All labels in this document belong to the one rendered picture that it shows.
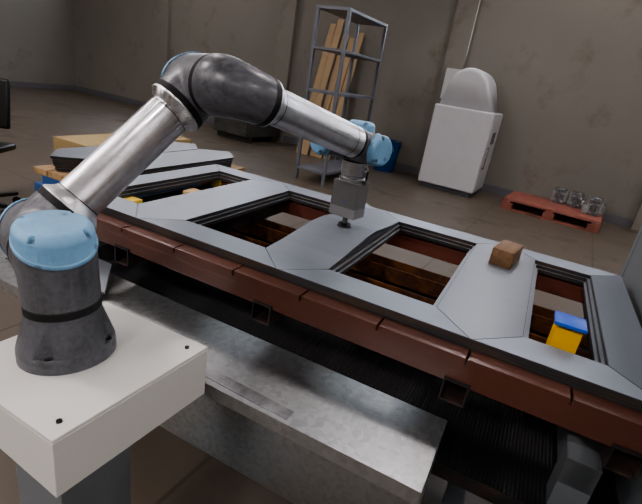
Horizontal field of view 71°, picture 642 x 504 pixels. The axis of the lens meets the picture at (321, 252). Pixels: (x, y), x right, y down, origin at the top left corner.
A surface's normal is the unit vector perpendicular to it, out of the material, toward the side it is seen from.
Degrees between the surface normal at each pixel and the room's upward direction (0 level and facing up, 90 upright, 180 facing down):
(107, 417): 90
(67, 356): 70
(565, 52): 90
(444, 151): 90
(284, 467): 90
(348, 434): 0
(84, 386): 4
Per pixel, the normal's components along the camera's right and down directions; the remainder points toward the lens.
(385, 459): 0.15, -0.92
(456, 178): -0.50, 0.25
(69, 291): 0.67, 0.31
